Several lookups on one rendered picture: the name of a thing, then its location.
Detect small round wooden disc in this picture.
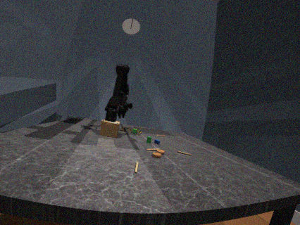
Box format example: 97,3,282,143
153,153,161,158

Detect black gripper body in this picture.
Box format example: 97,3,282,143
120,99,128,110

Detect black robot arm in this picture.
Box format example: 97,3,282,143
105,63,132,122

